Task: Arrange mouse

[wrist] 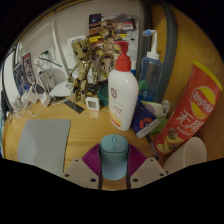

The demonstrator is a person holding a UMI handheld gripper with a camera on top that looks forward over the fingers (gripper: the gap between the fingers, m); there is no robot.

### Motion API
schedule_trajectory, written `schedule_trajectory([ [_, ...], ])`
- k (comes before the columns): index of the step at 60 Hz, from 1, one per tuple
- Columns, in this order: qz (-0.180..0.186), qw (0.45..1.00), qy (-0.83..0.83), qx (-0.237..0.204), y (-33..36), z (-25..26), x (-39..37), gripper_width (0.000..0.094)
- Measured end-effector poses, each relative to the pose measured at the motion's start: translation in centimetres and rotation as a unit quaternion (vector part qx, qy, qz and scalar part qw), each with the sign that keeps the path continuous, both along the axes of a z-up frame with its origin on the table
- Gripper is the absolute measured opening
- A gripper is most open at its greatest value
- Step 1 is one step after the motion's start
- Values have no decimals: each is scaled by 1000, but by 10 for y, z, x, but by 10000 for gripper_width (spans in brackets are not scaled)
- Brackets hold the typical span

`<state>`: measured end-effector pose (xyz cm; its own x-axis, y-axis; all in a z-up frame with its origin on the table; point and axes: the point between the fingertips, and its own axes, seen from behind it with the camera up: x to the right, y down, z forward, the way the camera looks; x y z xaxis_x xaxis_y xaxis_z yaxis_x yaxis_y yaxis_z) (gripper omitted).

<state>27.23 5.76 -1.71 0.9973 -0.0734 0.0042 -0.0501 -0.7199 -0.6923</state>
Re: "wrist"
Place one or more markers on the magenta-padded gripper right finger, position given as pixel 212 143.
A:
pixel 150 170

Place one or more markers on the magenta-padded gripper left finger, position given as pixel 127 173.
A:
pixel 78 171

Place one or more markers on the metal cup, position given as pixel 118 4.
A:
pixel 48 78

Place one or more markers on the blue model kit box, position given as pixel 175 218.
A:
pixel 24 73

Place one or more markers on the red potato chip can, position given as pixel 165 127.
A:
pixel 190 116

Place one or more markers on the blue spray bottle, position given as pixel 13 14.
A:
pixel 150 76

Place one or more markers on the small blue box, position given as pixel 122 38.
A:
pixel 143 121

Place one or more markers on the white desk lamp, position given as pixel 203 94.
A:
pixel 61 90

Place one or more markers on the white lotion bottle red pump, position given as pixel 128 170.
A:
pixel 122 100

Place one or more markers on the white ceramic mug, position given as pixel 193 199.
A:
pixel 186 156

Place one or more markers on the white wall outlet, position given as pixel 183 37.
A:
pixel 46 55

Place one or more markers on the white power strip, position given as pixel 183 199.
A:
pixel 45 99

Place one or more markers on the clear plastic cup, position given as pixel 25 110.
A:
pixel 16 103

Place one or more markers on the printed figure box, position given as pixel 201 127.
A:
pixel 126 25

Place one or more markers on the tan tree figure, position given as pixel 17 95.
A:
pixel 82 73
pixel 108 53

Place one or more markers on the black ruler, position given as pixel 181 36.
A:
pixel 74 106

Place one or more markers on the grey mouse pad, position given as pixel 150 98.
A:
pixel 43 143

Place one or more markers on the white charger block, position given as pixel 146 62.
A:
pixel 32 95

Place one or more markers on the light blue computer mouse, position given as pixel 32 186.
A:
pixel 114 156

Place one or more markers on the white wall box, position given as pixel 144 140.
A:
pixel 71 41

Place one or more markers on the small white cube clock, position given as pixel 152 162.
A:
pixel 92 104

